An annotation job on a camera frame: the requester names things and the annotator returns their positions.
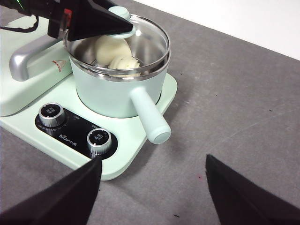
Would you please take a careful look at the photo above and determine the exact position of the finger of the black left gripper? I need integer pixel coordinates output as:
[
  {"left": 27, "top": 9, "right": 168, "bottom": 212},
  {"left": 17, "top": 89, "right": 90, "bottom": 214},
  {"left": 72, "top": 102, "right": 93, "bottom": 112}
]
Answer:
[{"left": 67, "top": 0, "right": 134, "bottom": 42}]

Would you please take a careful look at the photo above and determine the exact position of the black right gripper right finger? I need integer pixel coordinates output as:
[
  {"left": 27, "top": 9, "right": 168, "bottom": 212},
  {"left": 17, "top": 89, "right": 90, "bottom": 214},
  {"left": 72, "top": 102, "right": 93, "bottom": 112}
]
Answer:
[{"left": 205, "top": 154, "right": 300, "bottom": 225}]

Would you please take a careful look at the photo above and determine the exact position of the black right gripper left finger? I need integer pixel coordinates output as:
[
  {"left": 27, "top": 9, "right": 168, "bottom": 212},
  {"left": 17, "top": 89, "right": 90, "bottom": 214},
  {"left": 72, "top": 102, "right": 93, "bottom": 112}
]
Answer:
[{"left": 0, "top": 158, "right": 103, "bottom": 225}]

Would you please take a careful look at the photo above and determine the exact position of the glass lid with green knob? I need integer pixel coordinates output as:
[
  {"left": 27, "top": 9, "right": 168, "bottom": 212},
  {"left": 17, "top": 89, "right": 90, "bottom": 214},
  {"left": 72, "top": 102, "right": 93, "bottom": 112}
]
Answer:
[{"left": 62, "top": 6, "right": 171, "bottom": 78}]

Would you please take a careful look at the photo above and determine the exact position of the smooth white steamed bun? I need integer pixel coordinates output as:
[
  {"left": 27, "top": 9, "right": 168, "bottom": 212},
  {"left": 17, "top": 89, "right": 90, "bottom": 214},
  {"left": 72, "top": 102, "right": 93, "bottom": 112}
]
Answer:
[{"left": 95, "top": 35, "right": 133, "bottom": 66}]

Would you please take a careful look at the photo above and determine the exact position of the pleated bun with green specks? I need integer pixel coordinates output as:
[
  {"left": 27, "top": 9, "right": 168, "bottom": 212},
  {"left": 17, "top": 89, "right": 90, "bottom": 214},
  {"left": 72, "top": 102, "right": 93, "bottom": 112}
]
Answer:
[{"left": 108, "top": 55, "right": 143, "bottom": 78}]

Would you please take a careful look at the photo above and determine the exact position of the silver control knob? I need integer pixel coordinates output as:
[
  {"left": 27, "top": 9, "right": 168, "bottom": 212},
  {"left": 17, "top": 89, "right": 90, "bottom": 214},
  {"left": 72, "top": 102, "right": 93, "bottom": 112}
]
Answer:
[
  {"left": 38, "top": 102, "right": 66, "bottom": 128},
  {"left": 86, "top": 128, "right": 113, "bottom": 155}
]

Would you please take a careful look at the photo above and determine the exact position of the green breakfast machine base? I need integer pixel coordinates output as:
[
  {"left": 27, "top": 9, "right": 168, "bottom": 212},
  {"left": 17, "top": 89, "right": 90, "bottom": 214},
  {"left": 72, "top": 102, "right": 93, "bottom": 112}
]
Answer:
[{"left": 0, "top": 72, "right": 178, "bottom": 181}]

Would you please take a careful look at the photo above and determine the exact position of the black cable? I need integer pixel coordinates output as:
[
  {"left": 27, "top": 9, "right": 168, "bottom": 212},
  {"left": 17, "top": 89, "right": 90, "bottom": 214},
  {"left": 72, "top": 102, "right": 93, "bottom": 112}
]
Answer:
[{"left": 0, "top": 15, "right": 39, "bottom": 31}]

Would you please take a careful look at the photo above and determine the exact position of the silver griddle cover handle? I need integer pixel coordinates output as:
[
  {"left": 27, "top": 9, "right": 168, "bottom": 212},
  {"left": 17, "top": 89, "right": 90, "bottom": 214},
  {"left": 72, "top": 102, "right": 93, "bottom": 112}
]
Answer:
[{"left": 9, "top": 38, "right": 61, "bottom": 82}]

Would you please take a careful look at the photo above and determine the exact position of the green pot with handle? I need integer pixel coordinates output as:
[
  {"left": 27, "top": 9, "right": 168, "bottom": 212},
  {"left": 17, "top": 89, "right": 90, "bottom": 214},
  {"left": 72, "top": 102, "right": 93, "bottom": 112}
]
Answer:
[{"left": 69, "top": 55, "right": 172, "bottom": 145}]

